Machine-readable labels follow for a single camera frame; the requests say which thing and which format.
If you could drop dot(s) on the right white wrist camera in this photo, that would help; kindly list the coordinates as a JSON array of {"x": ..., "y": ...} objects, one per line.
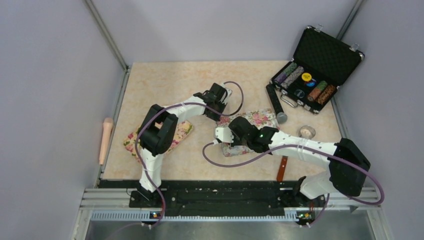
[{"x": 224, "y": 135}]

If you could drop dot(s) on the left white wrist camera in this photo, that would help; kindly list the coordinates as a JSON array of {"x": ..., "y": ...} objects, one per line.
[{"x": 227, "y": 93}]

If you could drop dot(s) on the black microphone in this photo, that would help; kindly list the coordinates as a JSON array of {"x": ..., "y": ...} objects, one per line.
[{"x": 281, "y": 116}]

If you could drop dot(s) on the grey poker chip stack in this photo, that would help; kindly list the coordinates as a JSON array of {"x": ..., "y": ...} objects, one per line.
[{"x": 292, "y": 77}]

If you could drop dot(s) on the green poker chip stack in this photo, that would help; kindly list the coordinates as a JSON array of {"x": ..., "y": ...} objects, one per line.
[{"x": 314, "y": 94}]

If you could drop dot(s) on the black poker chip case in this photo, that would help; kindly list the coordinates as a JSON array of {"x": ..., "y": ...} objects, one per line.
[{"x": 326, "y": 59}]

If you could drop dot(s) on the floral tray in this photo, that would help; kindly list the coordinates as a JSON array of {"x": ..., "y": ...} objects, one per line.
[{"x": 260, "y": 118}]

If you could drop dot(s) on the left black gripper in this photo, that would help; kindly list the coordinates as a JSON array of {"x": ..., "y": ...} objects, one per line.
[{"x": 221, "y": 104}]

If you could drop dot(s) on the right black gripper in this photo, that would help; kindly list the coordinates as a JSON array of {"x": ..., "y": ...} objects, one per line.
[{"x": 235, "y": 143}]

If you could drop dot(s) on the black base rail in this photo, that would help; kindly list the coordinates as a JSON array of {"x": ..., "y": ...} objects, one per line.
[{"x": 219, "y": 198}]

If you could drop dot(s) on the metal spatula wooden handle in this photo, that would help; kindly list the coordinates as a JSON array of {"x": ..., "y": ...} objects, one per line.
[{"x": 282, "y": 169}]

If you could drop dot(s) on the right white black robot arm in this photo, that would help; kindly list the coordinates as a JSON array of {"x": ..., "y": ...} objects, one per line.
[{"x": 344, "y": 164}]

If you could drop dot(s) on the purple poker chip stack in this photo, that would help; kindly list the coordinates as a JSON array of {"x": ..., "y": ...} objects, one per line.
[{"x": 285, "y": 73}]

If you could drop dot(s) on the blue poker chip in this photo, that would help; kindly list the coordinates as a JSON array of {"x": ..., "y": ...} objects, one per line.
[{"x": 311, "y": 83}]

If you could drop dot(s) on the yellow dealer button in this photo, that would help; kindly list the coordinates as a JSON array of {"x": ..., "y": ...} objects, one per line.
[{"x": 306, "y": 77}]

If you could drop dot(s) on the folded floral cloth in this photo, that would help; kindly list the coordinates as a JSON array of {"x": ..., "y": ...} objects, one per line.
[{"x": 181, "y": 133}]

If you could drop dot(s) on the brown poker chip stack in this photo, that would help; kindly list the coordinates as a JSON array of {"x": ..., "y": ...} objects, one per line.
[{"x": 326, "y": 94}]

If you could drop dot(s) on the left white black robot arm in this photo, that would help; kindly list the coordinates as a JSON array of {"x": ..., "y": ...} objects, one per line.
[{"x": 157, "y": 131}]

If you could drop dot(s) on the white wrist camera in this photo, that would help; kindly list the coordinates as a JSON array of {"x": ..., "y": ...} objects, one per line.
[
  {"x": 227, "y": 93},
  {"x": 224, "y": 135}
]

